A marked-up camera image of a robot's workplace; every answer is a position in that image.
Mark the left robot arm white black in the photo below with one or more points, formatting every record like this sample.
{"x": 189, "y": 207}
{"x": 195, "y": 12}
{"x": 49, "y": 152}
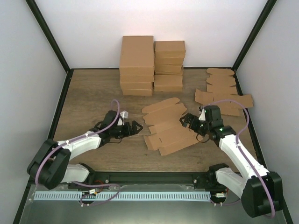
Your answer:
{"x": 50, "y": 166}

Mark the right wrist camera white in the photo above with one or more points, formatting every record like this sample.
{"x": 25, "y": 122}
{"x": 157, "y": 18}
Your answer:
{"x": 202, "y": 112}

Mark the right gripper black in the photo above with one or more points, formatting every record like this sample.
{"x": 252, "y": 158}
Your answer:
{"x": 188, "y": 116}

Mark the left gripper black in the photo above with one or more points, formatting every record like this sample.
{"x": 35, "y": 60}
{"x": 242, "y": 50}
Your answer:
{"x": 129, "y": 132}

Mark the bottom large folded box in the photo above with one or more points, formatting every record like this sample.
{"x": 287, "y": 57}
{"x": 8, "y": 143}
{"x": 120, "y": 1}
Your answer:
{"x": 137, "y": 92}

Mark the light blue slotted cable duct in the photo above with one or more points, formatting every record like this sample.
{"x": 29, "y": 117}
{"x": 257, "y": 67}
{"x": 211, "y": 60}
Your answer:
{"x": 197, "y": 196}

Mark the bottom small folded box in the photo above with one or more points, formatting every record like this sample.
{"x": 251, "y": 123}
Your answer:
{"x": 168, "y": 83}

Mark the top large folded cardboard box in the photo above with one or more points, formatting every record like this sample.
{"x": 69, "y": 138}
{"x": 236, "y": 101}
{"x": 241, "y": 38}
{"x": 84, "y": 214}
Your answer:
{"x": 137, "y": 55}

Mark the grey metal base plate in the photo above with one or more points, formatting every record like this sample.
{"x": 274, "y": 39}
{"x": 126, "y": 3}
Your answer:
{"x": 137, "y": 212}

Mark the top small folded cardboard box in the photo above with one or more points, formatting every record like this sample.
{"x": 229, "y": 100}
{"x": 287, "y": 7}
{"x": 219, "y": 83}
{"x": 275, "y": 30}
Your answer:
{"x": 170, "y": 49}

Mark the black aluminium frame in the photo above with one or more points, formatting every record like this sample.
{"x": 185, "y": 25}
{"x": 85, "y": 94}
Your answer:
{"x": 145, "y": 177}

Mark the stack of flat cardboard blanks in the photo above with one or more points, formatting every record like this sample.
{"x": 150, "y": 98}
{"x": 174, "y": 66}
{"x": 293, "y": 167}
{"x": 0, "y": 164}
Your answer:
{"x": 221, "y": 88}

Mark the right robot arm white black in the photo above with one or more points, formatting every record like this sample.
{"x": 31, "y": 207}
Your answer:
{"x": 260, "y": 190}

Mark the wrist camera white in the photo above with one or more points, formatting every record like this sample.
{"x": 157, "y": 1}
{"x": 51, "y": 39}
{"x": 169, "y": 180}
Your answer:
{"x": 202, "y": 112}
{"x": 122, "y": 116}

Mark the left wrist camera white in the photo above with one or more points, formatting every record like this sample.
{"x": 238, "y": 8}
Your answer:
{"x": 122, "y": 116}

